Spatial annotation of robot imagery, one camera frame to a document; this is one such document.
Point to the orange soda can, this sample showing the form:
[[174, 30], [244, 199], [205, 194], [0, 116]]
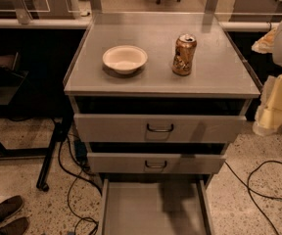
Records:
[[185, 47]]

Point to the grey top drawer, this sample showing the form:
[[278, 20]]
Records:
[[158, 128]]

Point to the dark shoe lower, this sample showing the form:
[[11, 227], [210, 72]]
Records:
[[16, 227]]

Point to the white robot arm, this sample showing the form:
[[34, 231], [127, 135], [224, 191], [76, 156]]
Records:
[[277, 49]]

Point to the grey middle drawer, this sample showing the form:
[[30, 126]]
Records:
[[155, 163]]

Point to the white paper bowl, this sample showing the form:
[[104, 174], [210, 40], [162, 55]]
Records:
[[125, 59]]

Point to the white horizontal rail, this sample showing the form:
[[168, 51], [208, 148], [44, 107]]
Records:
[[80, 24]]

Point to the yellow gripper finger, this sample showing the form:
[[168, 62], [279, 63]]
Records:
[[266, 43], [268, 117]]

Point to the grey drawer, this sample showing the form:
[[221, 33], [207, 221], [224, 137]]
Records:
[[165, 207], [155, 163], [158, 128]]

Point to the black side table frame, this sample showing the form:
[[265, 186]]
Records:
[[59, 134]]

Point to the grey drawer cabinet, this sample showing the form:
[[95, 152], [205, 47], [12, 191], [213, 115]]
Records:
[[218, 85]]

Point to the grey bottom drawer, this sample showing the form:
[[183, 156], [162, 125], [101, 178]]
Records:
[[165, 207]]

